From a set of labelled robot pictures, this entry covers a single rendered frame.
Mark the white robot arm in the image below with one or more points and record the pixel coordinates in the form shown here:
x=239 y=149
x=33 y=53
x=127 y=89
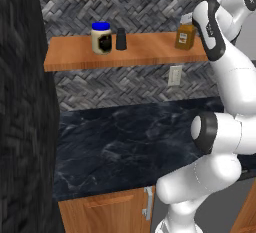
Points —
x=230 y=77

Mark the black shaker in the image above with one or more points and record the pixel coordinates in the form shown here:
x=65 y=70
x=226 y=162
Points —
x=121 y=39

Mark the blue-lidded mayonnaise jar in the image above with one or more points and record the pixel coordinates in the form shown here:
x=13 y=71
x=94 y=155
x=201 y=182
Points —
x=101 y=38

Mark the wooden cabinet door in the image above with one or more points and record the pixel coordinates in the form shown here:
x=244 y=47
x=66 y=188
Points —
x=106 y=212

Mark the wooden cabinet side panel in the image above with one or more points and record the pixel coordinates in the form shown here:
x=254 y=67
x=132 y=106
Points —
x=246 y=212

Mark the wooden wall shelf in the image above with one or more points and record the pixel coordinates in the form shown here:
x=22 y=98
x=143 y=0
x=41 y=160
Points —
x=126 y=52

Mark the white wall outlet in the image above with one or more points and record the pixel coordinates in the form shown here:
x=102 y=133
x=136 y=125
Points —
x=174 y=75

